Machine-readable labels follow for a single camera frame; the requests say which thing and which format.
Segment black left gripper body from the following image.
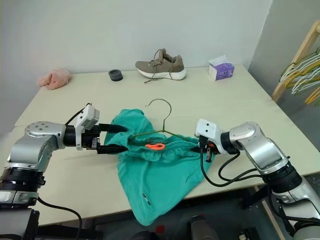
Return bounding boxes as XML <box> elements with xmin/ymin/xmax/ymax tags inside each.
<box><xmin>81</xmin><ymin>123</ymin><xmax>102</xmax><ymax>151</ymax></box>

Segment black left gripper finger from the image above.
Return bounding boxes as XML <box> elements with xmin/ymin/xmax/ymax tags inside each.
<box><xmin>96</xmin><ymin>144</ymin><xmax>130</xmax><ymax>155</ymax></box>
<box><xmin>98</xmin><ymin>122</ymin><xmax>128</xmax><ymax>134</ymax></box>

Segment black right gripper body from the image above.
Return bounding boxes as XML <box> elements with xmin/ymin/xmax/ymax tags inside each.
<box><xmin>198</xmin><ymin>136</ymin><xmax>219</xmax><ymax>154</ymax></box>

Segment olive green wire hanger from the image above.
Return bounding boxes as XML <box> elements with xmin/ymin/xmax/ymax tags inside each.
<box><xmin>128</xmin><ymin>98</ymin><xmax>201</xmax><ymax>151</ymax></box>

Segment green shorts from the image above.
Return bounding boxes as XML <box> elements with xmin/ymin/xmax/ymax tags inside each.
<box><xmin>104</xmin><ymin>107</ymin><xmax>214</xmax><ymax>227</ymax></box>

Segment pink fluffy cloth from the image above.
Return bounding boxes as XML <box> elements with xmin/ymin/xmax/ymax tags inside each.
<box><xmin>36</xmin><ymin>67</ymin><xmax>74</xmax><ymax>91</ymax></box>

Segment dark rounded shape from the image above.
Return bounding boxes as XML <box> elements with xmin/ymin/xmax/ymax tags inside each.
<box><xmin>189</xmin><ymin>214</ymin><xmax>214</xmax><ymax>240</ymax></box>

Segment purple tissue pack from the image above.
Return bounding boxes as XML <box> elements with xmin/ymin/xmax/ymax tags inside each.
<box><xmin>207</xmin><ymin>55</ymin><xmax>236</xmax><ymax>82</ymax></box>

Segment taupe sneaker with white sole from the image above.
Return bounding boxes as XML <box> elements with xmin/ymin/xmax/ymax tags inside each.
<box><xmin>134</xmin><ymin>47</ymin><xmax>188</xmax><ymax>85</ymax></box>

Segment wooden clothes rack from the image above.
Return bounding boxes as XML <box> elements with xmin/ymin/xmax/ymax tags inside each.
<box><xmin>271</xmin><ymin>19</ymin><xmax>320</xmax><ymax>102</ymax></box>

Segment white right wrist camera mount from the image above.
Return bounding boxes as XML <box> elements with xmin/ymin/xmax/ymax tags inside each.
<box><xmin>194</xmin><ymin>118</ymin><xmax>222</xmax><ymax>154</ymax></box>

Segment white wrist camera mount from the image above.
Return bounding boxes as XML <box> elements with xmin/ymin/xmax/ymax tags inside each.
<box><xmin>74</xmin><ymin>104</ymin><xmax>102</xmax><ymax>151</ymax></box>
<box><xmin>194</xmin><ymin>118</ymin><xmax>222</xmax><ymax>154</ymax></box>

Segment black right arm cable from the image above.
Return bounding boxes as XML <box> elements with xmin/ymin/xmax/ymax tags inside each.
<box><xmin>199</xmin><ymin>149</ymin><xmax>266</xmax><ymax>188</ymax></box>

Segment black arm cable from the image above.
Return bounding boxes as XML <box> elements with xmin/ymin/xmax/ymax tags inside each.
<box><xmin>37</xmin><ymin>101</ymin><xmax>94</xmax><ymax>240</ymax></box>
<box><xmin>199</xmin><ymin>149</ymin><xmax>266</xmax><ymax>188</ymax></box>

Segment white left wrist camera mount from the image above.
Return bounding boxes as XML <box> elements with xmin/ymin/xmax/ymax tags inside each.
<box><xmin>74</xmin><ymin>104</ymin><xmax>102</xmax><ymax>151</ymax></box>

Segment orange drawstring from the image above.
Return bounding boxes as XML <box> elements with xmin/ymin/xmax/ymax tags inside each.
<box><xmin>144</xmin><ymin>142</ymin><xmax>167</xmax><ymax>152</ymax></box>

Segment black table frame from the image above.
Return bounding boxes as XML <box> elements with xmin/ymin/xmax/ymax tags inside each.
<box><xmin>239</xmin><ymin>185</ymin><xmax>269</xmax><ymax>210</ymax></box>

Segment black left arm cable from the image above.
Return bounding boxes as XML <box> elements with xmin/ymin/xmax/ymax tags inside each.
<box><xmin>37</xmin><ymin>101</ymin><xmax>94</xmax><ymax>240</ymax></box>

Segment yellow wire hanger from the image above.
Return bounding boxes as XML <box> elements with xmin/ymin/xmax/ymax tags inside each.
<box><xmin>284</xmin><ymin>63</ymin><xmax>320</xmax><ymax>106</ymax></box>

